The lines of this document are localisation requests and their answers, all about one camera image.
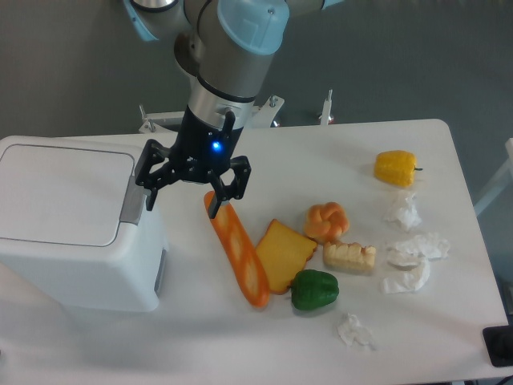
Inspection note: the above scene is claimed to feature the white trash can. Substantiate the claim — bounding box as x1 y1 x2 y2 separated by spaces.
1 136 169 312

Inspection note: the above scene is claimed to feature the orange braided toy bun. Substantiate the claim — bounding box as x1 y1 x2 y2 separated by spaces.
303 202 350 245

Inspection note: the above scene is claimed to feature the orange toy baguette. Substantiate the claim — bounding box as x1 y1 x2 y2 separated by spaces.
210 204 270 308

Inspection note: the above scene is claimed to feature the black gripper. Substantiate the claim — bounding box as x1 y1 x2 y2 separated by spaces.
135 108 252 219

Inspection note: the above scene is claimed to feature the crumpled white tissue upper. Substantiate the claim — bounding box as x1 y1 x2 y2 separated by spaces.
383 191 422 232

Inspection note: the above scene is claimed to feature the small crumpled white tissue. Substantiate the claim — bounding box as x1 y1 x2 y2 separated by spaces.
337 313 377 350

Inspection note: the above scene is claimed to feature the white frame at right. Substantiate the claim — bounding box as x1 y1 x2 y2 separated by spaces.
474 138 512 217

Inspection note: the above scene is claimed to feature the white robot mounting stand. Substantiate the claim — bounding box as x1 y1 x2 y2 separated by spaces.
139 88 334 134

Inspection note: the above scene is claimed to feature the yellow toy bell pepper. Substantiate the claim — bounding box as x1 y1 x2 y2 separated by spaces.
374 150 422 188

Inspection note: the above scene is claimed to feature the crumpled white tissue middle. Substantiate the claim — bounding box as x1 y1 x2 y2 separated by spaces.
386 233 450 268

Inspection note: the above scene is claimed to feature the green toy bell pepper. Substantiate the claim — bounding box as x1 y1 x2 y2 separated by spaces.
291 269 339 311

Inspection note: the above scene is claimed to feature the crumpled white tissue lower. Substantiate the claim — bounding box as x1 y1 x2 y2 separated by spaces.
380 259 430 294

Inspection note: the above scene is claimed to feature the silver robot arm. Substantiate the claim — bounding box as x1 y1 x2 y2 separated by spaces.
135 1 334 217

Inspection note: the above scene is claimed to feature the beige toy bread loaf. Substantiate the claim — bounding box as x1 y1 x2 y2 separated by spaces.
323 241 377 273

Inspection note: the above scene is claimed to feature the yellow toy toast slice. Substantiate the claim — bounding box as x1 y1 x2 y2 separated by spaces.
256 219 317 294

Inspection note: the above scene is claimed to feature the black device at edge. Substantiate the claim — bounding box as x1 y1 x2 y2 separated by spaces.
483 325 512 367

